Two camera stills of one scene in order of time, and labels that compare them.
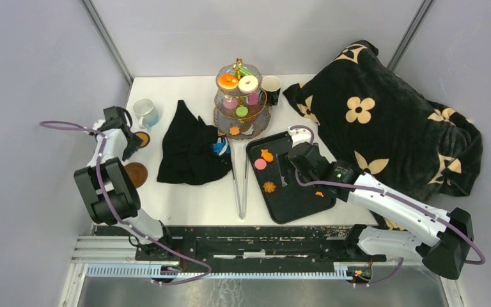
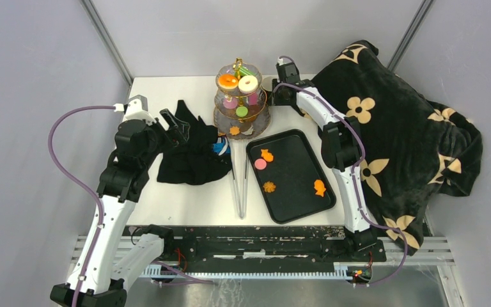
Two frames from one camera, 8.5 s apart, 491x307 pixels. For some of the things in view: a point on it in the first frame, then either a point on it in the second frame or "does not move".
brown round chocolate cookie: x=245 y=126 does not move
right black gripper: x=282 y=159 to x=279 y=102
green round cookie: x=241 y=111 does not move
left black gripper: x=135 y=144 to x=178 y=132
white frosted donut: x=248 y=84 does not move
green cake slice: x=244 y=71 does not move
